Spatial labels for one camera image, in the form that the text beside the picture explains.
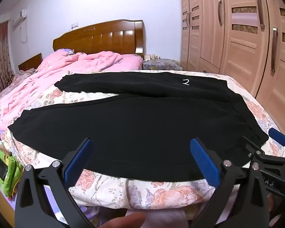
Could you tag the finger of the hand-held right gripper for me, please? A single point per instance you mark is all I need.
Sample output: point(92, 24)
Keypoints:
point(278, 135)
point(253, 148)

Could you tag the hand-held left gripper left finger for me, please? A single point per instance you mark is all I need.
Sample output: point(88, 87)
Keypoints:
point(77, 161)

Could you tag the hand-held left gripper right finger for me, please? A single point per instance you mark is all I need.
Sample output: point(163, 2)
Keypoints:
point(204, 161)

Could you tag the black pants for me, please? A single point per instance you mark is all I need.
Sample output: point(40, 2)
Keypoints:
point(133, 128)

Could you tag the person's left hand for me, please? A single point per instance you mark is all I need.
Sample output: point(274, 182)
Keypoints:
point(127, 220)

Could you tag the floral bedsheet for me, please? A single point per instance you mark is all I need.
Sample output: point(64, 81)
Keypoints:
point(171, 193)

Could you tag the green printed package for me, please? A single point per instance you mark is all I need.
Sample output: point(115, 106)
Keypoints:
point(6, 168)

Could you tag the pink quilt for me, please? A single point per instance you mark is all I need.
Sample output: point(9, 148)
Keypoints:
point(57, 76)

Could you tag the floral covered nightstand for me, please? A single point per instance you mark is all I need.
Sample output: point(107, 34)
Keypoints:
point(160, 64)

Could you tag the light wooden wardrobe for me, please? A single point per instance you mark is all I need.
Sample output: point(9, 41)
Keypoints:
point(239, 33)

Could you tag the small dark wooden headboard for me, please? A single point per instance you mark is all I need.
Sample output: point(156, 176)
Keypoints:
point(30, 61)

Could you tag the wooden bed headboard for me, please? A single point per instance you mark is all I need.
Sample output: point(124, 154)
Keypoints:
point(104, 36)

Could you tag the dark red patterned curtain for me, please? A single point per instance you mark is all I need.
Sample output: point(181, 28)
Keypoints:
point(0, 57)

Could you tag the white air conditioner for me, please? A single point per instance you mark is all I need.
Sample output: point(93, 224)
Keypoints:
point(20, 19)

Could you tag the white wall socket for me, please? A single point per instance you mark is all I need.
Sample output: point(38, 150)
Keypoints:
point(74, 24)

